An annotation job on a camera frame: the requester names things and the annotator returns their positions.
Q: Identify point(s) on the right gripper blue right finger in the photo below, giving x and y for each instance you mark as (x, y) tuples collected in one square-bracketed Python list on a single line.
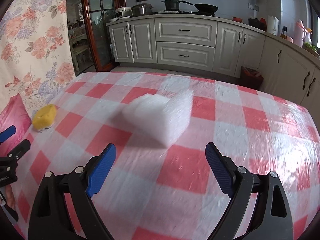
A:
[(220, 168)]

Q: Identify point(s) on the silver pressure cooker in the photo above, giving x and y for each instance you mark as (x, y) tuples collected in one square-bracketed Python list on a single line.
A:
[(141, 9)]

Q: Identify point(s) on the dark red floor bin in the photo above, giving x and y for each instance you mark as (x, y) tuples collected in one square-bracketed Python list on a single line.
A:
[(250, 78)]

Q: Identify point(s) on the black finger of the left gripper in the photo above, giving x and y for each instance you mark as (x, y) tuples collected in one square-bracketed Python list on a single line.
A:
[(20, 150)]

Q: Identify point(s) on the yellow sponge with hole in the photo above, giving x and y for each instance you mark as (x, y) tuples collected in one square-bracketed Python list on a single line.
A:
[(44, 118)]

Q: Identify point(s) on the red framed glass door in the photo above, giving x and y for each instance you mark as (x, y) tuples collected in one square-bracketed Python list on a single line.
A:
[(97, 13)]

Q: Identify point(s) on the white kitchen base cabinets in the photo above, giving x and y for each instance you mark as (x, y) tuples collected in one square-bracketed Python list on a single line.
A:
[(221, 46)]

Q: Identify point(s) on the floral curtain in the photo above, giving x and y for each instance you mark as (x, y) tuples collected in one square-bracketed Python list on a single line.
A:
[(36, 59)]

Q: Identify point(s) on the black saucepan with lid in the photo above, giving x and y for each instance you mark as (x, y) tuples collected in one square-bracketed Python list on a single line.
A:
[(174, 5)]

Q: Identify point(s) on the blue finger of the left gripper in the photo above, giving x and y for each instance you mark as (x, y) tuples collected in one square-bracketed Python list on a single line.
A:
[(6, 134)]

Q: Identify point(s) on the red white checkered tablecloth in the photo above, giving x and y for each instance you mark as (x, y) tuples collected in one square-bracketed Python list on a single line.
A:
[(154, 192)]

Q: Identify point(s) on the red bowl on counter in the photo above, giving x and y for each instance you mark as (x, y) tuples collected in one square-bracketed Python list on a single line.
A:
[(236, 19)]

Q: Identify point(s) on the white rice cooker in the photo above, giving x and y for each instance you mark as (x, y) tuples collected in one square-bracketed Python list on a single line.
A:
[(123, 12)]

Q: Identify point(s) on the pink trash bag bin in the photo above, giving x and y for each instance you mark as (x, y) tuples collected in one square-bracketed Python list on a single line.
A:
[(14, 114)]

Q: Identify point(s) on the white foam block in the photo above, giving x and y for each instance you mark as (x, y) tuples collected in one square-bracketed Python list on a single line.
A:
[(162, 118)]

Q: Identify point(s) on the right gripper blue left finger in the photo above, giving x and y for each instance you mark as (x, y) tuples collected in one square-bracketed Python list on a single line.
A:
[(100, 168)]

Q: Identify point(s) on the black frying pan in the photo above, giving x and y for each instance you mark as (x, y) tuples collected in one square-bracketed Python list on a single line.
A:
[(206, 9)]

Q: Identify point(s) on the white electric kettle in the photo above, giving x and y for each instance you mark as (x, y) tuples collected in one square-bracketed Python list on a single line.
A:
[(272, 25)]

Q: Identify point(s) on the pink thermos bottle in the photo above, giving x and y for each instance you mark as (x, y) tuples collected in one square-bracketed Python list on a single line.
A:
[(299, 33)]

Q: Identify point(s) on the person's left hand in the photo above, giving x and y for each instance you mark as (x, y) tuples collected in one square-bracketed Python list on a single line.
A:
[(9, 195)]

